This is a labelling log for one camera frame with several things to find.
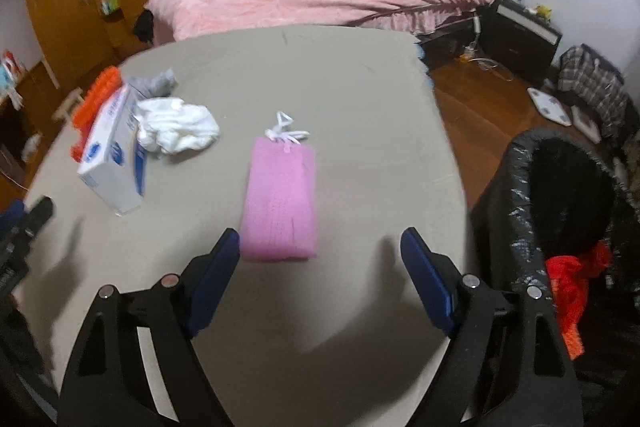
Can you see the yellow plush toy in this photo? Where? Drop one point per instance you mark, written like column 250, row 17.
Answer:
column 542, row 12

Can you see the small wooden stool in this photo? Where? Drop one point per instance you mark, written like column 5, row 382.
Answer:
column 70, row 104

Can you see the white and blue box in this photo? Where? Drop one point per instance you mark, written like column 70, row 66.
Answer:
column 107, row 157

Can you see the orange foam net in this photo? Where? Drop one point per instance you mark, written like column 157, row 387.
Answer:
column 571, row 337
column 97, row 99

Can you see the white cloth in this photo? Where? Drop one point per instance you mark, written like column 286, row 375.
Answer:
column 180, row 127

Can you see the green bottle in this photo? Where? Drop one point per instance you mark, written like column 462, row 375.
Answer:
column 110, row 2

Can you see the white and maroon floor scale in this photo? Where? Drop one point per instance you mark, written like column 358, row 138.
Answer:
column 586, row 126

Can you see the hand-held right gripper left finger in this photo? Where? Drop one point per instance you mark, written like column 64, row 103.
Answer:
column 215, row 282

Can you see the dark nightstand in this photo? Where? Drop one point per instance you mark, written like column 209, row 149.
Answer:
column 520, row 47

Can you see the beige table cloth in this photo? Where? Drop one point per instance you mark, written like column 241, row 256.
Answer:
column 350, row 132

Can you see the white bathroom scale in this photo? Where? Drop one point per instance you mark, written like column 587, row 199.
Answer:
column 550, row 107

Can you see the red cloth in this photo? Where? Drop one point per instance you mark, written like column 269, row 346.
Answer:
column 575, row 274

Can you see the black cloth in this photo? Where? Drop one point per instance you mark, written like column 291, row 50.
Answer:
column 144, row 27

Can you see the black bin with bag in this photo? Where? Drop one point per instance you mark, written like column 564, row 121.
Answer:
column 520, row 187

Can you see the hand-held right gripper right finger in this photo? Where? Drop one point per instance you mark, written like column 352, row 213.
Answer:
column 430, row 282

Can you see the pink knitted pouch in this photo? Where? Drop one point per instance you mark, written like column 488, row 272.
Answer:
column 280, row 207

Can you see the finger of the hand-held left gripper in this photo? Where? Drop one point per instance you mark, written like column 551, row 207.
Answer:
column 40, row 212
column 11, row 212

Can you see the grey sock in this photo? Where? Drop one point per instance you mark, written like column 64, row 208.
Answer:
column 160, row 82

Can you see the blue quilted table pad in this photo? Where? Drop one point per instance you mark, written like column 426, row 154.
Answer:
column 422, row 64

